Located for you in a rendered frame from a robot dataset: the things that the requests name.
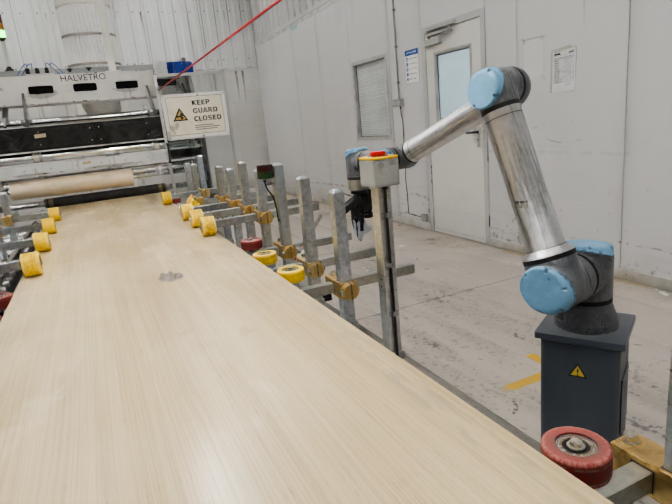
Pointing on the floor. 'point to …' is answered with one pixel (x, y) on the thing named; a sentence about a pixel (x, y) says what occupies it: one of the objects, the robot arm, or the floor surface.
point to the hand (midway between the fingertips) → (358, 238)
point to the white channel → (106, 36)
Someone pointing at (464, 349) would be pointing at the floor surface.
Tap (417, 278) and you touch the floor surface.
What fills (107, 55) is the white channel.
